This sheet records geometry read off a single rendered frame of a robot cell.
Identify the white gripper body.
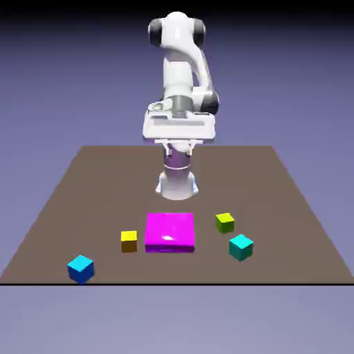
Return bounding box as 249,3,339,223
142,109,217,145

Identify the small lime green cube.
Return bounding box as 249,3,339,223
215,212,236,234

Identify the small yellow cube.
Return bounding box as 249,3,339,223
120,230,138,253

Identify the small teal cube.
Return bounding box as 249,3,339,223
228,234,254,262

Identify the small blue cube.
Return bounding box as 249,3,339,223
66,254,95,286

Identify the large magenta box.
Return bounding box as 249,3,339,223
145,212,196,254

